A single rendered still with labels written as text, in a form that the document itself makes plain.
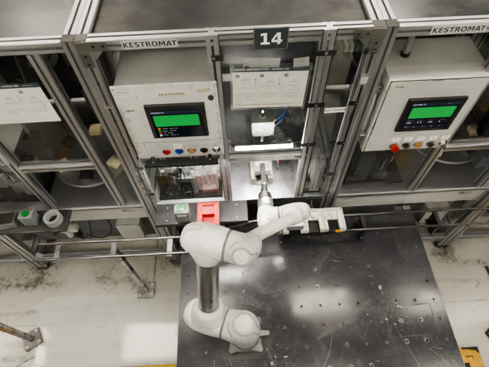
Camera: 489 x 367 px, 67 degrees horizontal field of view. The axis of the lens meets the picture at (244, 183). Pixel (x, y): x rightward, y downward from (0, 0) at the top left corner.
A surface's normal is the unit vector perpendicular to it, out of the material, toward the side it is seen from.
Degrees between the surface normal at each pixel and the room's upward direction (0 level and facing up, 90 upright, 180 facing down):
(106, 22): 0
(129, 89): 90
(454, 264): 0
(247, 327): 6
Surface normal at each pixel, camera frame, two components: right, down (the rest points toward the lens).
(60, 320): -0.02, -0.55
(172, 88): 0.05, 0.84
